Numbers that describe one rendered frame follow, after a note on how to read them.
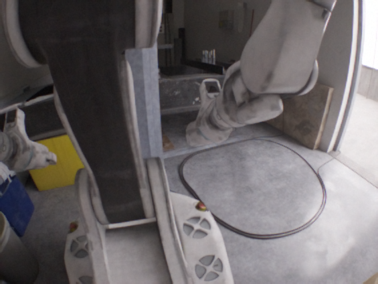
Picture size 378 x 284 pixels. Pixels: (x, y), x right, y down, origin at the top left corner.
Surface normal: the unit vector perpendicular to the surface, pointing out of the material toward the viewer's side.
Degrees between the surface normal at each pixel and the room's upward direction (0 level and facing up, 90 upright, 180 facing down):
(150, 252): 23
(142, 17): 126
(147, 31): 140
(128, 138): 110
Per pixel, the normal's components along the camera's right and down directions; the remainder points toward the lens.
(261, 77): -0.96, 0.15
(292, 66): 0.26, 0.72
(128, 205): 0.29, 0.15
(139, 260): 0.11, -0.62
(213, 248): 0.17, -0.40
